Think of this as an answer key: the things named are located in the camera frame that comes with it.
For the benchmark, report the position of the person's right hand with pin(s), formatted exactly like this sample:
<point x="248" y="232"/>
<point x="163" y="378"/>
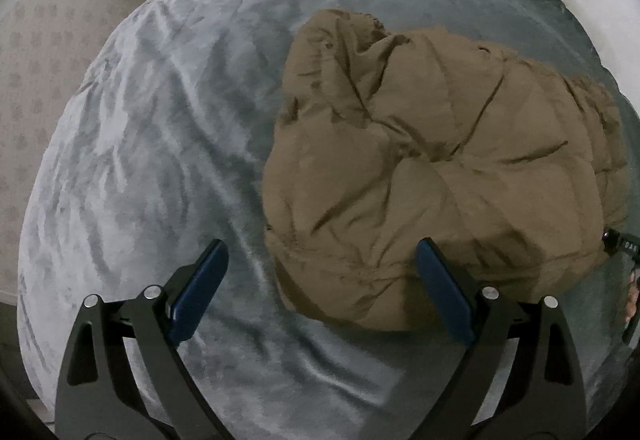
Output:
<point x="633" y="300"/>

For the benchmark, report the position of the grey plush blanket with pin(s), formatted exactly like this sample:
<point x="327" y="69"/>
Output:
<point x="150" y="144"/>

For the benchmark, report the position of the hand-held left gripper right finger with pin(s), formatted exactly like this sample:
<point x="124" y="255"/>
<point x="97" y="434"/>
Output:
<point x="445" y="290"/>

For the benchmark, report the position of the brown padded jacket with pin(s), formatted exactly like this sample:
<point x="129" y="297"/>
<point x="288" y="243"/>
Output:
<point x="425" y="144"/>

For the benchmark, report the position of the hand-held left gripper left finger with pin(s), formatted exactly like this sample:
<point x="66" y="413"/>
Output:
<point x="197" y="295"/>

